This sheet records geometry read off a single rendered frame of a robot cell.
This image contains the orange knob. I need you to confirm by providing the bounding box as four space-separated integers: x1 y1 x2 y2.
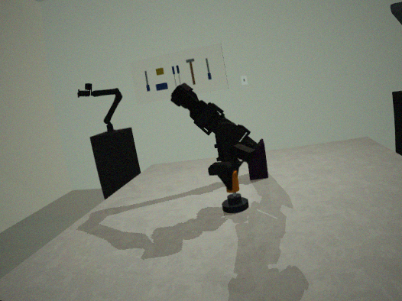
226 171 239 193

